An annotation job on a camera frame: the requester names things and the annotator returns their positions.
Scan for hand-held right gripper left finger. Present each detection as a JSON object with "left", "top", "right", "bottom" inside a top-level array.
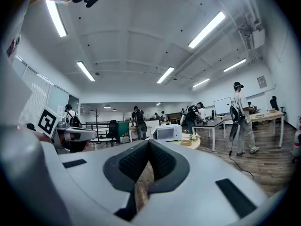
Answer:
[{"left": 41, "top": 139, "right": 150, "bottom": 226}]

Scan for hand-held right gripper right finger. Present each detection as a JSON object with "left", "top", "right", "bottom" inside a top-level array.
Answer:
[{"left": 130, "top": 139, "right": 270, "bottom": 226}]

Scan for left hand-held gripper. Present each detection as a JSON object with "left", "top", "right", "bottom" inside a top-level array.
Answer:
[{"left": 37, "top": 106, "right": 98, "bottom": 155}]

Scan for white microwave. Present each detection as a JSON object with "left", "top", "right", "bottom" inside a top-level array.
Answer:
[{"left": 150, "top": 123, "right": 183, "bottom": 142}]

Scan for black coat rack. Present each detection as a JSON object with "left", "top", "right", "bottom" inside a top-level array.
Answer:
[{"left": 90, "top": 109, "right": 102, "bottom": 122}]

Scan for black office chair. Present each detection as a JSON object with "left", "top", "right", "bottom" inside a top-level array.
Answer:
[
  {"left": 269, "top": 95, "right": 287, "bottom": 115},
  {"left": 105, "top": 120, "right": 119, "bottom": 146}
]

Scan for round wooden table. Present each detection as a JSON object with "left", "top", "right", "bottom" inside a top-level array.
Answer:
[{"left": 164, "top": 133, "right": 201, "bottom": 151}]

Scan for white window blinds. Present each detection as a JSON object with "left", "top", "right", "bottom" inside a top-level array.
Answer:
[{"left": 17, "top": 65, "right": 52, "bottom": 128}]

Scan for long ceiling light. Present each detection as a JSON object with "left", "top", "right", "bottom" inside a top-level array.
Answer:
[
  {"left": 76, "top": 60, "right": 96, "bottom": 82},
  {"left": 187, "top": 11, "right": 226, "bottom": 49},
  {"left": 192, "top": 78, "right": 210, "bottom": 89},
  {"left": 44, "top": 0, "right": 68, "bottom": 38},
  {"left": 156, "top": 66, "right": 175, "bottom": 84},
  {"left": 222, "top": 58, "right": 247, "bottom": 73}
]

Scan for black top desk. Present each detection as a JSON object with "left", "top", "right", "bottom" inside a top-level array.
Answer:
[{"left": 191, "top": 118, "right": 227, "bottom": 152}]

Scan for whiteboard on stand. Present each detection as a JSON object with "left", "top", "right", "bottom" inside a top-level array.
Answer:
[{"left": 213, "top": 97, "right": 233, "bottom": 116}]

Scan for light wooden desk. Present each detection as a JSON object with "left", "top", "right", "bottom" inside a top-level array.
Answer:
[{"left": 249, "top": 110, "right": 285, "bottom": 148}]

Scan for red and white canister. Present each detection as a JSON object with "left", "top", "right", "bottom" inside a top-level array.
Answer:
[{"left": 292, "top": 116, "right": 301, "bottom": 156}]

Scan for person's white shirt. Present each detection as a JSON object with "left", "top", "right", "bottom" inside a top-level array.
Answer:
[{"left": 4, "top": 0, "right": 49, "bottom": 65}]

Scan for white air conditioner unit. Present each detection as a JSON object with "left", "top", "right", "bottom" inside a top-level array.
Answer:
[{"left": 244, "top": 28, "right": 266, "bottom": 51}]

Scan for black dangling cable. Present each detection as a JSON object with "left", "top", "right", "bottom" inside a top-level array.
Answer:
[{"left": 229, "top": 147, "right": 254, "bottom": 180}]

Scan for wall poster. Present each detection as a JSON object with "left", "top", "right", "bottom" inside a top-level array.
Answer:
[{"left": 257, "top": 75, "right": 267, "bottom": 89}]

